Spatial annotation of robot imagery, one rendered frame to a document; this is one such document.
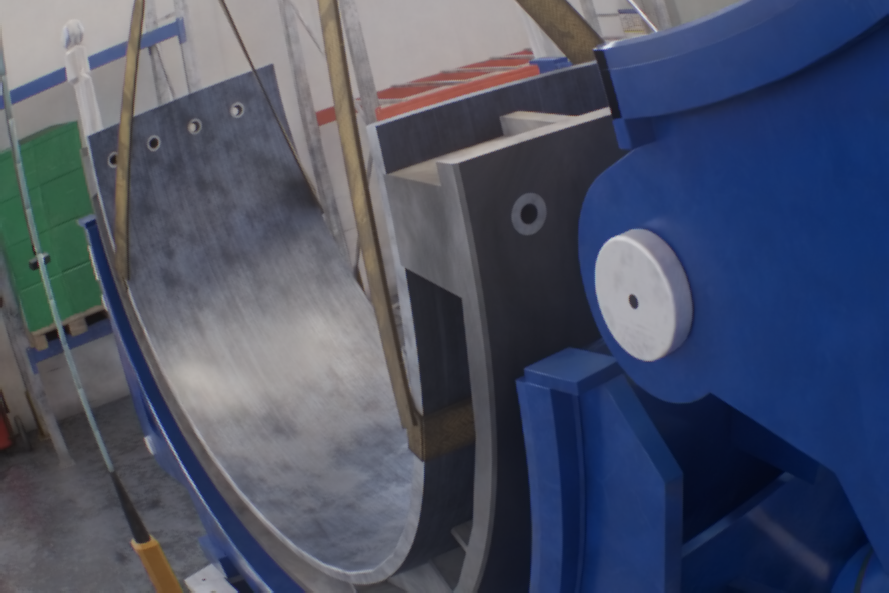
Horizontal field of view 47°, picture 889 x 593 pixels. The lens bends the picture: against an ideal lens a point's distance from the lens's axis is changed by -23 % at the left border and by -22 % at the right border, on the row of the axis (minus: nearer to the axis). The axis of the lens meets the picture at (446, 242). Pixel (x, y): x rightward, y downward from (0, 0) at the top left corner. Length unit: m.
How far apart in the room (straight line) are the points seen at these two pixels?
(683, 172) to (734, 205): 0.08
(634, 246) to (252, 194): 2.46
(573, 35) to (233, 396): 1.62
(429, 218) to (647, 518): 0.46
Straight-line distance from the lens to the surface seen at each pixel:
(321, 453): 3.12
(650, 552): 1.45
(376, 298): 1.77
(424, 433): 1.71
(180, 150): 3.54
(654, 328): 1.21
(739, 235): 1.11
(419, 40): 10.11
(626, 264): 1.22
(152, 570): 2.74
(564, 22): 2.02
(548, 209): 1.46
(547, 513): 1.54
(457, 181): 1.40
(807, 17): 0.91
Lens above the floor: 2.59
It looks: 13 degrees down
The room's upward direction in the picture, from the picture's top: 14 degrees counter-clockwise
